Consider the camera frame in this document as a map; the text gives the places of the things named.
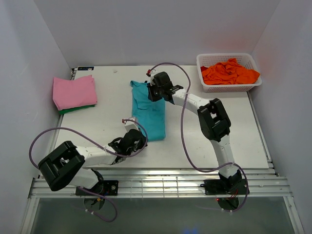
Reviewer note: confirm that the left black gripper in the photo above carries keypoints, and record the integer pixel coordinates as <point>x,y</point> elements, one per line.
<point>143,140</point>

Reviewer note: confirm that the orange t shirt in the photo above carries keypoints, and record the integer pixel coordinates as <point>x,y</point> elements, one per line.
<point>228,73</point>

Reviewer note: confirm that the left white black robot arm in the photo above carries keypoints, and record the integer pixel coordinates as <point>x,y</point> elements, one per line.
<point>69,164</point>

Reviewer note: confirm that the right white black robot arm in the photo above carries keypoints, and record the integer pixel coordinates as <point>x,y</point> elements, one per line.
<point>215,126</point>

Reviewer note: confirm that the folded green t shirt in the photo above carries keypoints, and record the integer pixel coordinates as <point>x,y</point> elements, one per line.
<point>64,111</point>

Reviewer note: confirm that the folded pink t shirt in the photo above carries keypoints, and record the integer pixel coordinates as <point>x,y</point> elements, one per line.
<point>68,94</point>

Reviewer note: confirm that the teal t shirt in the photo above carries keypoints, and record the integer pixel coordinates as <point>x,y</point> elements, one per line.
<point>151,115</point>

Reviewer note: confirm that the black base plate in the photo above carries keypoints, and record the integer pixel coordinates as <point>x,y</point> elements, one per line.
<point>106,187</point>
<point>219,187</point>

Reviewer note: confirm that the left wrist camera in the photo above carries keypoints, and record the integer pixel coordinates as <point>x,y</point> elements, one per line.
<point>130,124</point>

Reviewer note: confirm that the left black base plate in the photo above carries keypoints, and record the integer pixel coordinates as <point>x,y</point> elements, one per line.
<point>106,187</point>

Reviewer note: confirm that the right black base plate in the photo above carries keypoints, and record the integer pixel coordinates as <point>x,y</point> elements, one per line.
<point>219,187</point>

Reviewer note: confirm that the aluminium rail frame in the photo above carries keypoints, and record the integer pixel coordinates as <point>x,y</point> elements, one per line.
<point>163,170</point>

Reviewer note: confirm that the blue label sticker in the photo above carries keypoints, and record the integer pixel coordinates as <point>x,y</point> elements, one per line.
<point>85,68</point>

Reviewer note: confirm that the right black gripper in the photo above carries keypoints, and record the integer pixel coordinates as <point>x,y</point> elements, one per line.
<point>153,98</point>

